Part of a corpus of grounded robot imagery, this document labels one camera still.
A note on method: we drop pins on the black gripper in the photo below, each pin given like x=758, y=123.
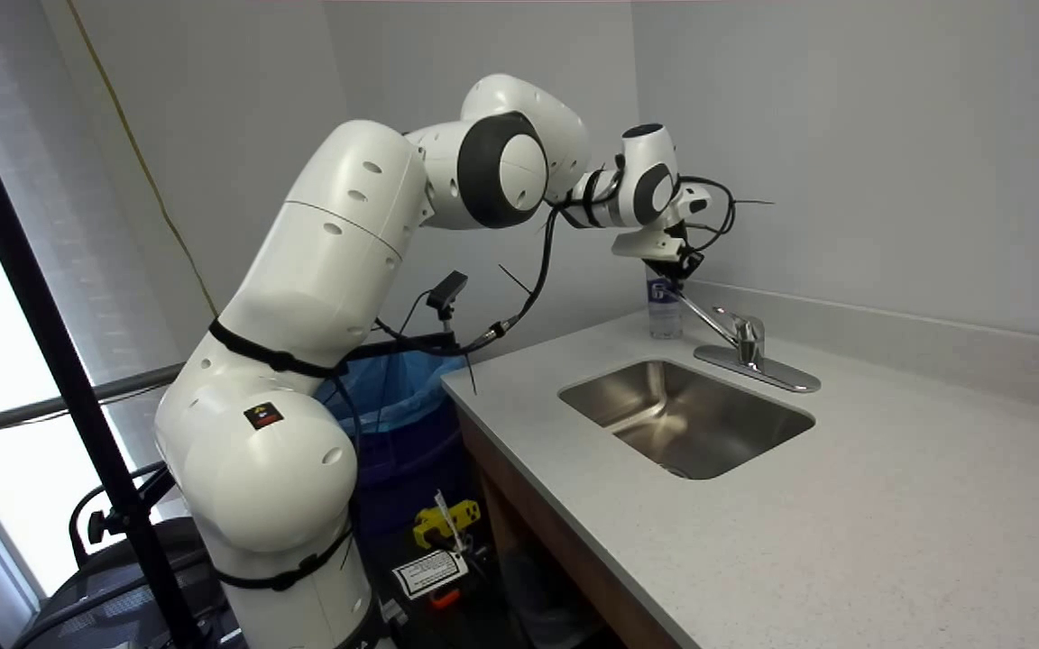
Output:
x=688, y=260

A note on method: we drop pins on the chrome tap spout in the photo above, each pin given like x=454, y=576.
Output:
x=703, y=323

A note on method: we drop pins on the chrome tap lever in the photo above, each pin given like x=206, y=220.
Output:
x=752, y=335

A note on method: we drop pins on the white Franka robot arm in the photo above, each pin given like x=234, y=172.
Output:
x=303, y=299

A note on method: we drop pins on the clear plastic water bottle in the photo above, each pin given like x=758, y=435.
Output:
x=660, y=316

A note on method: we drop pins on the stainless steel sink basin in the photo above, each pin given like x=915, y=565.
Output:
x=688, y=415

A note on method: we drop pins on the wooden counter cabinet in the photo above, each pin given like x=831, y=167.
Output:
x=542, y=542

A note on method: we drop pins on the blue trash bin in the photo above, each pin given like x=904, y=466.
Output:
x=393, y=409

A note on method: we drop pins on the yellow tool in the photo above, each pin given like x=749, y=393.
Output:
x=441, y=524

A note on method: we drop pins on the white labelled box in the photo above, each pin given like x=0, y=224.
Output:
x=430, y=570

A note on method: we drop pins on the black stand pole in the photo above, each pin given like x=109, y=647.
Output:
x=50, y=346

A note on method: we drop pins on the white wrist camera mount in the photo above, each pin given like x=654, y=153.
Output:
x=652, y=243

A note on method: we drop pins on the chrome tap base plate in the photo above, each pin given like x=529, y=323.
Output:
x=773, y=371

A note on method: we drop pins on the black cart frame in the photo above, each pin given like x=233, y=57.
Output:
x=89, y=601

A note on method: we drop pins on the grey window rail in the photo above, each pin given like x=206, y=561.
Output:
x=16, y=415

